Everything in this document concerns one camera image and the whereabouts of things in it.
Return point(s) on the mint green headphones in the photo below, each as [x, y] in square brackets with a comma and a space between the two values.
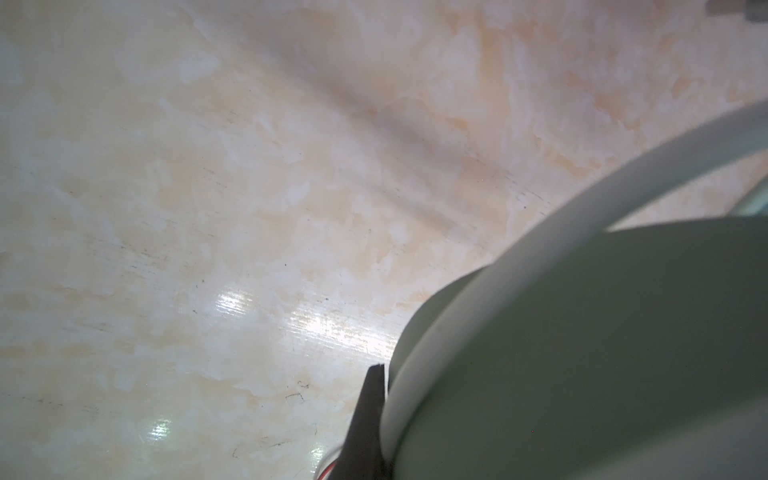
[588, 352]

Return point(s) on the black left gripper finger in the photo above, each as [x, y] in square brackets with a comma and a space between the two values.
[361, 454]

